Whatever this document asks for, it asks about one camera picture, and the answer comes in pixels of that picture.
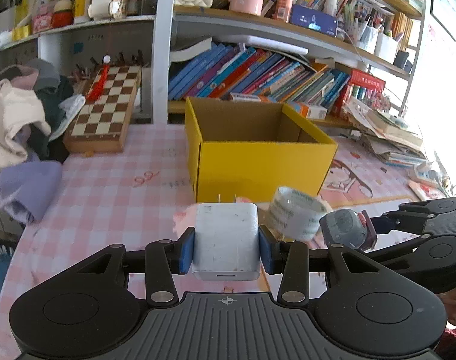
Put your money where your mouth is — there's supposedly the white metal bookshelf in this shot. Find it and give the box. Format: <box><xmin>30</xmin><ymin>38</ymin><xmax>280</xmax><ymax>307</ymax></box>
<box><xmin>0</xmin><ymin>0</ymin><xmax>425</xmax><ymax>123</ymax></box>

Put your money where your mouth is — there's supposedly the yellow cardboard box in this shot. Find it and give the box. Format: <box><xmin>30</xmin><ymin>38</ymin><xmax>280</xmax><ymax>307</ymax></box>
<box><xmin>185</xmin><ymin>97</ymin><xmax>338</xmax><ymax>203</ymax></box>

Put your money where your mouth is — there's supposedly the white power adapter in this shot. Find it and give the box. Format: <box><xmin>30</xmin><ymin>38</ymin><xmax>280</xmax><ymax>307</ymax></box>
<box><xmin>192</xmin><ymin>202</ymin><xmax>260</xmax><ymax>281</ymax></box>

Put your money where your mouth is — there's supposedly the blue white medicine box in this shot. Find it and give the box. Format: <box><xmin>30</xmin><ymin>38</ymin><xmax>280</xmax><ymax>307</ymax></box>
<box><xmin>288</xmin><ymin>102</ymin><xmax>327</xmax><ymax>120</ymax></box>

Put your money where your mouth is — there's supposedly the pink plush toy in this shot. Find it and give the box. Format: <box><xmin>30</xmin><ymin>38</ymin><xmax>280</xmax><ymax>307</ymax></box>
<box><xmin>173</xmin><ymin>197</ymin><xmax>257</xmax><ymax>237</ymax></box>

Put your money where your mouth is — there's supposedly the row of leaning books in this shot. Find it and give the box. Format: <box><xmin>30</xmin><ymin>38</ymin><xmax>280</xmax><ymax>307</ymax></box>
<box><xmin>168</xmin><ymin>40</ymin><xmax>351</xmax><ymax>111</ymax></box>

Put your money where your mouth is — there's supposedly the pink lotion bottle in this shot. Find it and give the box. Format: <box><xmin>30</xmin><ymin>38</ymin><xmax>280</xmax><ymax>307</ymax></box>
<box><xmin>273</xmin><ymin>0</ymin><xmax>293</xmax><ymax>23</ymax></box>

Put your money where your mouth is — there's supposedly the grey toy car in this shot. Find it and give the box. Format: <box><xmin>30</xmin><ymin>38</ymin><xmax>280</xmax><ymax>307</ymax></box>
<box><xmin>320</xmin><ymin>209</ymin><xmax>377</xmax><ymax>251</ymax></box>

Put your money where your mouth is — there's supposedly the white orange toothbrush box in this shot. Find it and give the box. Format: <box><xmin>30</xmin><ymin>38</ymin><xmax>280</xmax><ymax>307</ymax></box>
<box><xmin>229</xmin><ymin>93</ymin><xmax>277</xmax><ymax>103</ymax></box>

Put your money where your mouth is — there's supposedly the stack of papers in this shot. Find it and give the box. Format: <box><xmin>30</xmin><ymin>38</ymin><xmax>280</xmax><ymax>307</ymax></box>
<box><xmin>342</xmin><ymin>97</ymin><xmax>426</xmax><ymax>167</ymax></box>

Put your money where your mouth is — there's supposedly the pile of clothes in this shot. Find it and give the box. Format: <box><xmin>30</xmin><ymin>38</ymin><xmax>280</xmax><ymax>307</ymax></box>
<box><xmin>0</xmin><ymin>58</ymin><xmax>85</xmax><ymax>225</ymax></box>

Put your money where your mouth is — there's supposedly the smartphone on shelf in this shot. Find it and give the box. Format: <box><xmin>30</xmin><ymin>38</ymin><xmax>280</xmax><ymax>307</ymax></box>
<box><xmin>290</xmin><ymin>5</ymin><xmax>338</xmax><ymax>38</ymax></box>

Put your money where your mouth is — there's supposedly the wooden chess board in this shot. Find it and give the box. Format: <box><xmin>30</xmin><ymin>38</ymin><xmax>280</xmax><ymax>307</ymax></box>
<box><xmin>64</xmin><ymin>65</ymin><xmax>142</xmax><ymax>153</ymax></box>

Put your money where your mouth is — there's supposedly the red tassel ornament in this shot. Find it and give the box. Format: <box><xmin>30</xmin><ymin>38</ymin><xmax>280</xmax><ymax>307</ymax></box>
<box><xmin>86</xmin><ymin>55</ymin><xmax>111</xmax><ymax>104</ymax></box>

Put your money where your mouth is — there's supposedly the clear printed tape roll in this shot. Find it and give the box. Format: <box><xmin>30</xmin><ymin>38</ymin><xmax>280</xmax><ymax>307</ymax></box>
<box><xmin>266</xmin><ymin>186</ymin><xmax>328</xmax><ymax>242</ymax></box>

